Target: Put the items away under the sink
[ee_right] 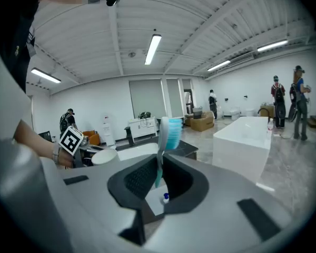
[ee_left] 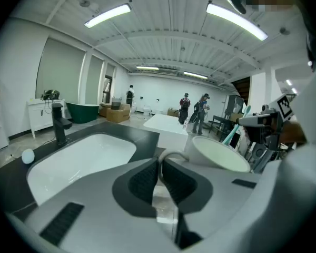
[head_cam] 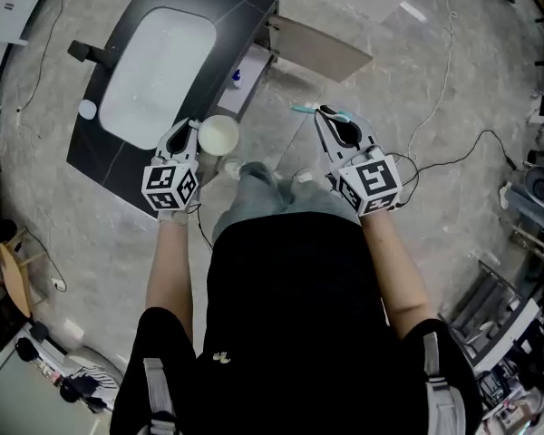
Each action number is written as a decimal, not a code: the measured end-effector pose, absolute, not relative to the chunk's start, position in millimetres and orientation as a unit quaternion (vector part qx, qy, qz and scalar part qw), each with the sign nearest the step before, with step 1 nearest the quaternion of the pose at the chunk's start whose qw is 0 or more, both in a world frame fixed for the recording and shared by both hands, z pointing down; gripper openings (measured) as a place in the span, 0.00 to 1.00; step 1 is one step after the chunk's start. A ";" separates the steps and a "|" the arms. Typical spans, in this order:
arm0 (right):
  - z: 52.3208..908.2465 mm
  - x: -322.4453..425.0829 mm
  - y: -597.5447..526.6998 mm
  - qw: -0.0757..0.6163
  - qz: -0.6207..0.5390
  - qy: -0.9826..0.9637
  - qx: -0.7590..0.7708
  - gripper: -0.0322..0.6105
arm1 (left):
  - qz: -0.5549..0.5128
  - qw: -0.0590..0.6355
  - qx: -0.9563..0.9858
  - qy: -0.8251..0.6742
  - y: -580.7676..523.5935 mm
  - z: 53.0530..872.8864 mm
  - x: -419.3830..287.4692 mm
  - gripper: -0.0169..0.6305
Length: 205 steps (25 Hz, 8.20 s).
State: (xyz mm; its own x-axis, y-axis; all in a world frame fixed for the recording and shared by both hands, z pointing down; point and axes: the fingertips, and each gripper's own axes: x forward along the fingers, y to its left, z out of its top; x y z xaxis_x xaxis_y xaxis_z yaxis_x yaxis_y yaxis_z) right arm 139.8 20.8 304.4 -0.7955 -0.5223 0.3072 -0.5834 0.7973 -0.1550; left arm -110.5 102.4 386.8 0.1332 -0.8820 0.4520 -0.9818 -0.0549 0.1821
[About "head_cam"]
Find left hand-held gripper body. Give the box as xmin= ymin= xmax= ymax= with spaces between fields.
xmin=141 ymin=149 xmax=200 ymax=213

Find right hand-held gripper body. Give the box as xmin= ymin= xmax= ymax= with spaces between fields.
xmin=330 ymin=144 xmax=401 ymax=218

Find white cup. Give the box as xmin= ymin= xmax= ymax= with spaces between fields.
xmin=197 ymin=114 xmax=241 ymax=156

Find teal toothbrush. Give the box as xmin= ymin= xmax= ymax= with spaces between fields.
xmin=290 ymin=104 xmax=351 ymax=121

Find person's left forearm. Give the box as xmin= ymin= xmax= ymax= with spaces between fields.
xmin=145 ymin=217 xmax=196 ymax=331

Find person's right forearm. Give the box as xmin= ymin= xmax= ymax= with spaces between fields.
xmin=360 ymin=210 xmax=439 ymax=340

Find white sink basin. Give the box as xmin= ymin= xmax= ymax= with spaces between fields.
xmin=98 ymin=6 xmax=218 ymax=151

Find white wristband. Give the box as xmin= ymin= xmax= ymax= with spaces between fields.
xmin=157 ymin=209 xmax=190 ymax=227

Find person's left white shoe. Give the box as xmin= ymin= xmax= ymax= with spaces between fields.
xmin=223 ymin=159 xmax=246 ymax=180

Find person's grey jeans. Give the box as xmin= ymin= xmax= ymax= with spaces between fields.
xmin=211 ymin=160 xmax=362 ymax=244

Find beige cabinet door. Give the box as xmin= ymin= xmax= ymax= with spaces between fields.
xmin=266 ymin=14 xmax=374 ymax=83

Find black faucet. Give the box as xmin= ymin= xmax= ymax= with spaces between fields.
xmin=67 ymin=39 xmax=114 ymax=67

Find black vanity top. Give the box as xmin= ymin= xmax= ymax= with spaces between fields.
xmin=66 ymin=0 xmax=283 ymax=219

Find person's black shirt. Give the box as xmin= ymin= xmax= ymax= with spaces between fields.
xmin=111 ymin=213 xmax=484 ymax=435

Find round wooden table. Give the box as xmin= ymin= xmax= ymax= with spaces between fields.
xmin=0 ymin=228 xmax=46 ymax=319

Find white floor cable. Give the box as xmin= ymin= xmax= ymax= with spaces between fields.
xmin=407 ymin=0 xmax=457 ymax=153

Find black power cable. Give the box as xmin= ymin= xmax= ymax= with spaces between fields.
xmin=389 ymin=129 xmax=518 ymax=208

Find grey shoulder strap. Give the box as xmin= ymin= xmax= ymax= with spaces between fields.
xmin=143 ymin=357 xmax=180 ymax=435
xmin=423 ymin=332 xmax=466 ymax=435

